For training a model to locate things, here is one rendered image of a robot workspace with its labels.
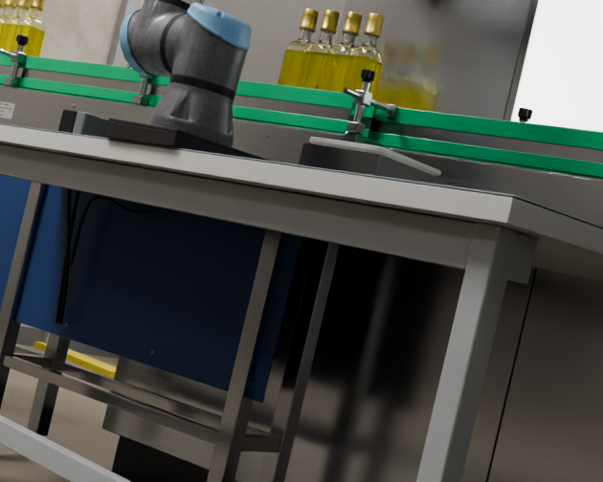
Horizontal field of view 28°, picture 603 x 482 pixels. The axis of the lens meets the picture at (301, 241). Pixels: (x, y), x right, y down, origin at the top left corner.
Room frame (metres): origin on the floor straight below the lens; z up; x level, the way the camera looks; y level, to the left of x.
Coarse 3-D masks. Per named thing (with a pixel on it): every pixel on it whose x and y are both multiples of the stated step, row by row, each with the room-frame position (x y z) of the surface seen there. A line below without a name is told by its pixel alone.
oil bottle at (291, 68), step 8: (296, 40) 2.60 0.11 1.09; (304, 40) 2.60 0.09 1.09; (288, 48) 2.61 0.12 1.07; (296, 48) 2.59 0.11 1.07; (304, 48) 2.58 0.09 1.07; (288, 56) 2.60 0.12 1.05; (296, 56) 2.59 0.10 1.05; (288, 64) 2.60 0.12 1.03; (296, 64) 2.59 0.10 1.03; (280, 72) 2.61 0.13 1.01; (288, 72) 2.60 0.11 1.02; (296, 72) 2.58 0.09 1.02; (280, 80) 2.61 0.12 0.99; (288, 80) 2.59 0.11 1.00; (296, 80) 2.58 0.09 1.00
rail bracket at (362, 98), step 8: (368, 72) 2.30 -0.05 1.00; (368, 80) 2.31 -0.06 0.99; (344, 88) 2.27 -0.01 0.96; (368, 88) 2.31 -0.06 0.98; (352, 96) 2.28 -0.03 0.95; (360, 96) 2.30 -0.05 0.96; (368, 96) 2.31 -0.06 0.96; (360, 104) 2.31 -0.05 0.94; (368, 104) 2.31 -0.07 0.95; (376, 104) 2.35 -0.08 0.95; (384, 104) 2.37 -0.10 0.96; (392, 104) 2.39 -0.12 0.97; (360, 112) 2.31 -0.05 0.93; (392, 112) 2.39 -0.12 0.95; (360, 120) 2.31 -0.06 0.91; (352, 128) 2.30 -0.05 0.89; (360, 128) 2.31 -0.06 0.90
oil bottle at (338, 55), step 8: (336, 48) 2.53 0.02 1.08; (344, 48) 2.52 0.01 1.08; (352, 48) 2.53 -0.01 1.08; (328, 56) 2.54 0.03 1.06; (336, 56) 2.53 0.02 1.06; (344, 56) 2.51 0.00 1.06; (328, 64) 2.54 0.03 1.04; (336, 64) 2.52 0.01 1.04; (344, 64) 2.51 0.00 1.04; (328, 72) 2.53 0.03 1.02; (336, 72) 2.52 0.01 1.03; (344, 72) 2.51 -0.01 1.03; (328, 80) 2.53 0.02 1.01; (336, 80) 2.52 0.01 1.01; (320, 88) 2.54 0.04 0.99; (328, 88) 2.53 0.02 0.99; (336, 88) 2.51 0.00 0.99
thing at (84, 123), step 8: (64, 112) 2.70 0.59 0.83; (72, 112) 2.69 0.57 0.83; (80, 112) 2.67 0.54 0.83; (64, 120) 2.70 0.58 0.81; (72, 120) 2.68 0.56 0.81; (80, 120) 2.66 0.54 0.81; (88, 120) 2.67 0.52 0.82; (96, 120) 2.68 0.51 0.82; (104, 120) 2.70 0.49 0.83; (64, 128) 2.69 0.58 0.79; (72, 128) 2.68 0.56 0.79; (80, 128) 2.66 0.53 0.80; (88, 128) 2.67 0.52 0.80; (96, 128) 2.69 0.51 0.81; (104, 128) 2.71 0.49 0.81; (96, 136) 2.69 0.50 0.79
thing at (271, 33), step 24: (216, 0) 3.00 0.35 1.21; (240, 0) 2.95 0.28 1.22; (264, 0) 2.91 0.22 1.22; (288, 0) 2.86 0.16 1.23; (312, 0) 2.82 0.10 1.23; (336, 0) 2.77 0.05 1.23; (264, 24) 2.89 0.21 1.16; (288, 24) 2.85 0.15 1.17; (264, 48) 2.88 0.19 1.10; (264, 72) 2.87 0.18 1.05
